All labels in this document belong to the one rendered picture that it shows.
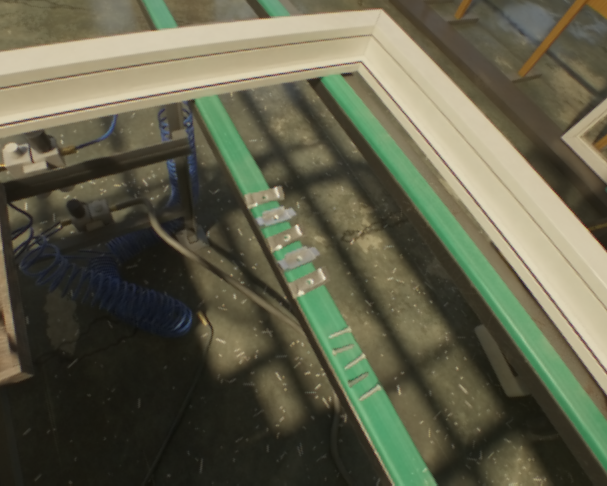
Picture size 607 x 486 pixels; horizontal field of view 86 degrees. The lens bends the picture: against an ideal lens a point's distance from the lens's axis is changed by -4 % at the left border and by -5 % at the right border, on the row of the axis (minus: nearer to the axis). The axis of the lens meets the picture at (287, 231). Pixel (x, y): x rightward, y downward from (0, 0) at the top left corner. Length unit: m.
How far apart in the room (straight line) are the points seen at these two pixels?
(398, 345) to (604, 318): 0.94
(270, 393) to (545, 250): 0.94
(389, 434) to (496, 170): 0.35
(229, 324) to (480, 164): 0.97
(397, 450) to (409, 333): 1.06
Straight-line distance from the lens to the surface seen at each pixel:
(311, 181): 1.59
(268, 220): 0.41
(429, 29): 2.95
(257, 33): 0.56
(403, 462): 0.39
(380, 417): 0.38
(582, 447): 0.54
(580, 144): 2.62
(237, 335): 1.25
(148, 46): 0.52
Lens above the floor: 1.22
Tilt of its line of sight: 59 degrees down
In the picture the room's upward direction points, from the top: 19 degrees clockwise
